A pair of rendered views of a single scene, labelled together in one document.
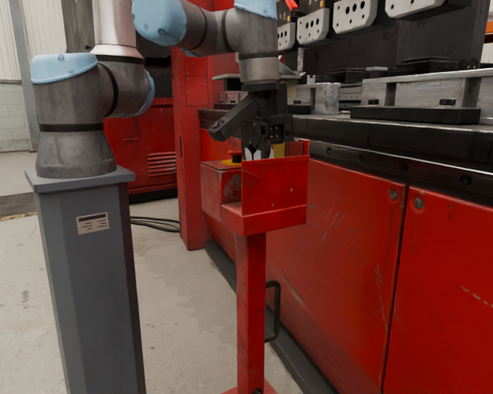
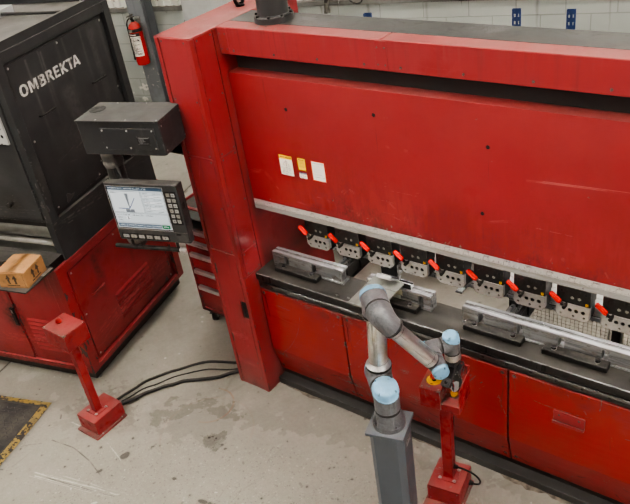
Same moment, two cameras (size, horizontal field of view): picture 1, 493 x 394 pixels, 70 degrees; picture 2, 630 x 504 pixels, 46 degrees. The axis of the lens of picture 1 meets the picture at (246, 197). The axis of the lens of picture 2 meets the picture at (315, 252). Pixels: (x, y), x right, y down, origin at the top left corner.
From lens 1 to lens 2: 3.19 m
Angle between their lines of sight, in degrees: 30
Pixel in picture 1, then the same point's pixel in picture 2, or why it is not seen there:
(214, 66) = (259, 229)
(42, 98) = (390, 408)
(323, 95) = (431, 303)
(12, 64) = not seen: outside the picture
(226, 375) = not seen: hidden behind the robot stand
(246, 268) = (449, 420)
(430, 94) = (502, 324)
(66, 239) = (405, 451)
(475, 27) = not seen: hidden behind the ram
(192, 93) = (249, 263)
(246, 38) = (452, 352)
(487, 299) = (543, 403)
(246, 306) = (450, 434)
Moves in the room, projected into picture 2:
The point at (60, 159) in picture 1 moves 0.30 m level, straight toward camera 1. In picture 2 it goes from (398, 425) to (462, 444)
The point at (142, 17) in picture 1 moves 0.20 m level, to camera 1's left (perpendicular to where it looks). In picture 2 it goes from (439, 375) to (403, 397)
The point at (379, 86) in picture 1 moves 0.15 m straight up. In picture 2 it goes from (473, 312) to (472, 288)
